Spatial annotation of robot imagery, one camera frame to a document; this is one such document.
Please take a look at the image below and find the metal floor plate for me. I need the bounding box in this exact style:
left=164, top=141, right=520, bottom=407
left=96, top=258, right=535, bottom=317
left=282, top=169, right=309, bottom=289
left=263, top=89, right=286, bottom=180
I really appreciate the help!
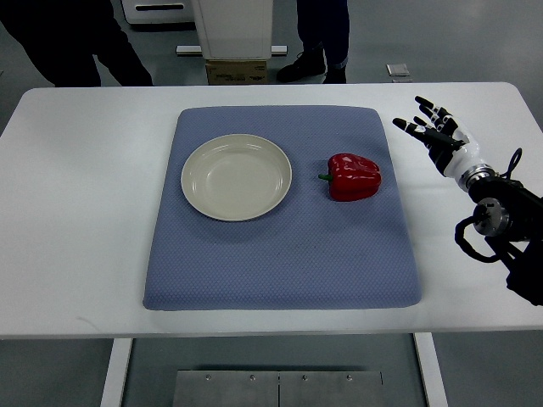
left=173, top=371, right=386, bottom=406

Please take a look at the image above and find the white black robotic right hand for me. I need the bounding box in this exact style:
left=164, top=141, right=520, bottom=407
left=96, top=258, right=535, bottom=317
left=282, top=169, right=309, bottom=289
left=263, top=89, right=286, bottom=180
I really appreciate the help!
left=393, top=96, right=485, bottom=181

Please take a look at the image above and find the cream round plate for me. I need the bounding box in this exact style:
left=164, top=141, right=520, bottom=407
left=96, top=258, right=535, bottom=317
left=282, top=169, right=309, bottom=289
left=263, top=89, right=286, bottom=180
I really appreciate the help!
left=180, top=134, right=293, bottom=221

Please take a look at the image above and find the person in blue jeans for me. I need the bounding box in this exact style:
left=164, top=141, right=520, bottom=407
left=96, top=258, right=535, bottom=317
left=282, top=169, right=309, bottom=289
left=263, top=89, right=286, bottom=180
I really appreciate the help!
left=277, top=0, right=350, bottom=84

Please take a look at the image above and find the left white table leg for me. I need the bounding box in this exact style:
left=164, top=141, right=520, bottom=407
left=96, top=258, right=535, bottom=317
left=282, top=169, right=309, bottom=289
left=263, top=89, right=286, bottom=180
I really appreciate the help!
left=100, top=338, right=132, bottom=407

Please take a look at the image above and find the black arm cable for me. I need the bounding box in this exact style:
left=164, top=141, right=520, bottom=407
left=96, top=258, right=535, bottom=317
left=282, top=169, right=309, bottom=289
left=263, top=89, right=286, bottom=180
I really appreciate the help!
left=495, top=148, right=523, bottom=179

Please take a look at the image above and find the small grey floor plate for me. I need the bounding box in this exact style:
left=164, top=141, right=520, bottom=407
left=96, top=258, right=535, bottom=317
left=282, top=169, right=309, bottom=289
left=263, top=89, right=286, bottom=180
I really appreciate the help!
left=386, top=63, right=411, bottom=78

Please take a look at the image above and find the blue textured cushion mat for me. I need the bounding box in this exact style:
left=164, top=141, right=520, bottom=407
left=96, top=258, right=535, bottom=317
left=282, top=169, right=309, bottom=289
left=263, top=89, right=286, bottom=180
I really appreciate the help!
left=143, top=105, right=422, bottom=311

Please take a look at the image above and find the brown cardboard box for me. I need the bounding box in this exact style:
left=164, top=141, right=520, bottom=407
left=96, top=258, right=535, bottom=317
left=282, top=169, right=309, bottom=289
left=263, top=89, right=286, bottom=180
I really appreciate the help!
left=205, top=60, right=268, bottom=86

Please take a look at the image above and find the white table leg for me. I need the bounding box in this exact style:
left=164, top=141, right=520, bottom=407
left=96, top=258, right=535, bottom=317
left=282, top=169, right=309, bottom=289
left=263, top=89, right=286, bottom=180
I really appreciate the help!
left=413, top=332, right=449, bottom=407
left=100, top=338, right=132, bottom=407

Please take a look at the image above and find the white pedestal column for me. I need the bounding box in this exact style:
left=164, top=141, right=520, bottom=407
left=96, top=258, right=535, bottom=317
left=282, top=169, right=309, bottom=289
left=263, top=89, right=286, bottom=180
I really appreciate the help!
left=192, top=0, right=273, bottom=60

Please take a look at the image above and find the white machine with slot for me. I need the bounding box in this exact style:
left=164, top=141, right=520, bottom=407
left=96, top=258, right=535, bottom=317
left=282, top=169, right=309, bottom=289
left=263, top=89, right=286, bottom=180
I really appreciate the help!
left=120, top=0, right=194, bottom=25

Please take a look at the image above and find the red bell pepper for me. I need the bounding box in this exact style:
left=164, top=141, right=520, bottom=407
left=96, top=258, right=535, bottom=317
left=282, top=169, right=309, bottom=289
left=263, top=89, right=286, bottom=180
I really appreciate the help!
left=318, top=153, right=382, bottom=202

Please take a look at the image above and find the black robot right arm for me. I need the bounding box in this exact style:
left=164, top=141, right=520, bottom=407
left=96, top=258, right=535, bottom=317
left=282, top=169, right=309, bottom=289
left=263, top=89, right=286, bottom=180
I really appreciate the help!
left=455, top=168, right=542, bottom=306

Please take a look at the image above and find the person in black clothes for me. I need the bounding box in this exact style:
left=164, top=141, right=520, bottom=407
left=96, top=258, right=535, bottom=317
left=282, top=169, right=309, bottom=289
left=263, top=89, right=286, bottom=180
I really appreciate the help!
left=1, top=1, right=153, bottom=87

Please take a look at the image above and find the right white table leg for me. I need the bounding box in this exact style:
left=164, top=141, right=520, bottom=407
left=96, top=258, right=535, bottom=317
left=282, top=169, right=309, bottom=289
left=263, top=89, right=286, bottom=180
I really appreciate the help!
left=413, top=332, right=449, bottom=407

